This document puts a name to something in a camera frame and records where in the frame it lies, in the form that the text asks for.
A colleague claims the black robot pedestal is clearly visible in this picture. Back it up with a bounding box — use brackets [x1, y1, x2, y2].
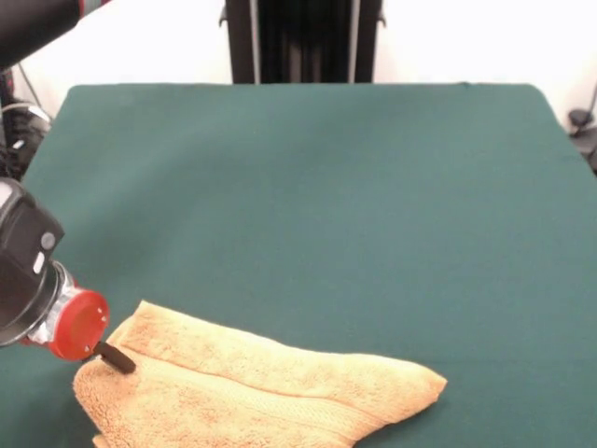
[216, 0, 388, 85]

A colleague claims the dark green table cloth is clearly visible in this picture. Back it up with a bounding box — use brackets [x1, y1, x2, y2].
[0, 82, 597, 448]

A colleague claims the orange terry towel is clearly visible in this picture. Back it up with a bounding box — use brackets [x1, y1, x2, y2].
[72, 300, 449, 448]

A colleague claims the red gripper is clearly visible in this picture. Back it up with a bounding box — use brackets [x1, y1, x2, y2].
[49, 288, 137, 375]

